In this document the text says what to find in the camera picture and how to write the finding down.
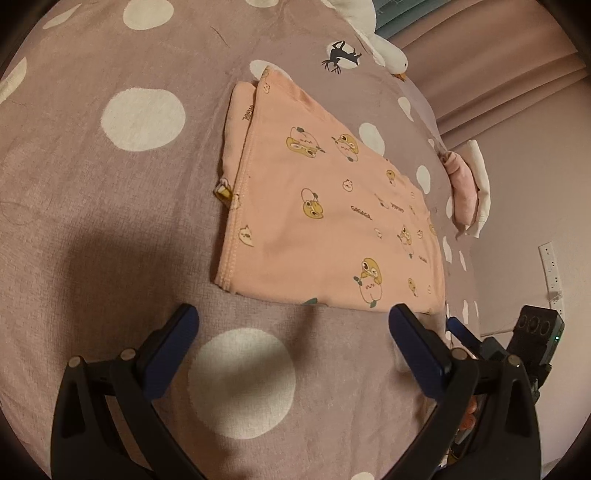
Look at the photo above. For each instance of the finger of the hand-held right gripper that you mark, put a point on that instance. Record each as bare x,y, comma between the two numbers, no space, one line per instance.
461,334

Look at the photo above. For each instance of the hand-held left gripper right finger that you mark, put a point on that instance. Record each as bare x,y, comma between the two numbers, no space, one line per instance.
412,351

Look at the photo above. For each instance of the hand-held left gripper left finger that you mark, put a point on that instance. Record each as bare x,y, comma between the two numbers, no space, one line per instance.
173,339

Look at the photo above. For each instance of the pink cartoon print shirt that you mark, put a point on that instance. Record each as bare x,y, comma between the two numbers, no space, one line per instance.
323,207

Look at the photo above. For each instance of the person's right hand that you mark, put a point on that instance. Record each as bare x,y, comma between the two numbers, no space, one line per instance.
468,415

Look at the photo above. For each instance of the white power strip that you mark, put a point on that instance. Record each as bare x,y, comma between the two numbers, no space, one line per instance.
551,272

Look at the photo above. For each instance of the mauve polka dot blanket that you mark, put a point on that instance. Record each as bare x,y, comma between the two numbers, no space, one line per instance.
115,207

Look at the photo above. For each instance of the folded pink garment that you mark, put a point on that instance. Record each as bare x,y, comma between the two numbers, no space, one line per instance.
464,189

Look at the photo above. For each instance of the folded white garment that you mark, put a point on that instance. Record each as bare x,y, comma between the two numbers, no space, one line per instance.
482,184

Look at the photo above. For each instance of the pink curtain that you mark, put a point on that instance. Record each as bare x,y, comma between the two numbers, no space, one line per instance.
498,60

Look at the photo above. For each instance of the white goose plush toy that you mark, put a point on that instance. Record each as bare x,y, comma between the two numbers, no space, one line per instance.
374,41

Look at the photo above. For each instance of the teal curtain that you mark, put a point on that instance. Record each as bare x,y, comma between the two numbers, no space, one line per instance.
397,14

